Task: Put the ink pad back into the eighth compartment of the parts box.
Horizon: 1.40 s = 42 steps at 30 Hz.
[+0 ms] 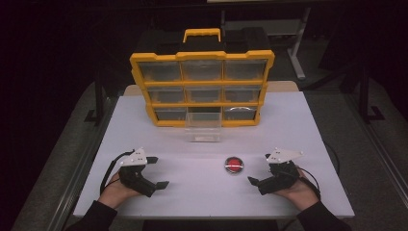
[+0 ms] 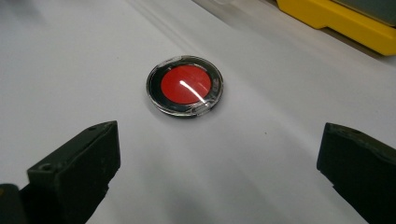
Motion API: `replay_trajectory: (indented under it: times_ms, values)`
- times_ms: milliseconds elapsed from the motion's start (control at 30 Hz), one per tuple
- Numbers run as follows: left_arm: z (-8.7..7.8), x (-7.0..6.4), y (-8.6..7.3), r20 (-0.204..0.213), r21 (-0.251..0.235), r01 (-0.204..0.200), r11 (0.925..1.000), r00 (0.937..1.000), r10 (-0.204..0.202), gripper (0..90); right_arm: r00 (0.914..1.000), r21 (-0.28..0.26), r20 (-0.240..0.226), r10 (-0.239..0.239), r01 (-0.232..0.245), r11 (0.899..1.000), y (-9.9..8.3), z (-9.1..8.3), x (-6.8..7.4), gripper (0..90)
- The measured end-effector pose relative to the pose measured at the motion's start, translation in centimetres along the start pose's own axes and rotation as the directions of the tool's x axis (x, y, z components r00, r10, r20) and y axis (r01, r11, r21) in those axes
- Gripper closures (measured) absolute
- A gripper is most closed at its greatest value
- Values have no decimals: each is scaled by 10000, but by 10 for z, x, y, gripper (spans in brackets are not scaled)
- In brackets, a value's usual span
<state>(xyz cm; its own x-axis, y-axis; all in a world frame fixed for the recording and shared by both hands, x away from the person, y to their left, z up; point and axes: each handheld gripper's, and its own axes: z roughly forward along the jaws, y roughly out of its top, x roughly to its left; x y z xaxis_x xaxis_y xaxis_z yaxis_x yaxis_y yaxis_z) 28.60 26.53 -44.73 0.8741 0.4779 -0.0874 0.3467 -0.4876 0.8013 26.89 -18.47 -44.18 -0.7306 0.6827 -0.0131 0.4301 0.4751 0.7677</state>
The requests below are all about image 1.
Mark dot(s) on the aluminium rail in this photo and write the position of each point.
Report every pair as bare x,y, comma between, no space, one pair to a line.
381,154
80,173

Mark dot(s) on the red round tin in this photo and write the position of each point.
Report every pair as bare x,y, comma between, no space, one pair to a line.
234,165

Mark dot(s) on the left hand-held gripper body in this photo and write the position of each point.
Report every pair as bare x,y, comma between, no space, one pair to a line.
136,179

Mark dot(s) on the round shiny object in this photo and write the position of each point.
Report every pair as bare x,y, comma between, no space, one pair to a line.
241,109

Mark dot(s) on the yellow black drawer organizer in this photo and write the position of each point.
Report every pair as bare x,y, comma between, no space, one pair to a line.
202,82

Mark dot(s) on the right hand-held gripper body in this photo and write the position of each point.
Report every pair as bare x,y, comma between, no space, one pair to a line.
279,179

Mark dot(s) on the person's right hand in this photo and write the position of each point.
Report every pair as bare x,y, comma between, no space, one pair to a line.
301,194

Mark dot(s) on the set of closed clear drawers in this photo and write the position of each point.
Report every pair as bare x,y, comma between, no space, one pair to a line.
160,71

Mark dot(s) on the person's left hand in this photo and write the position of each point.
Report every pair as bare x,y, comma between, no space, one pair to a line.
114,192

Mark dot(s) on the clear plastic drawer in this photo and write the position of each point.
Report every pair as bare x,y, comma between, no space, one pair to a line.
203,130

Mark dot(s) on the white metal desk frame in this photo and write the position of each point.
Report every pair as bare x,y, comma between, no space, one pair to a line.
296,41

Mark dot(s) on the black metal stand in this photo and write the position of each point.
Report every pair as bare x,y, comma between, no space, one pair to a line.
97,102
365,102

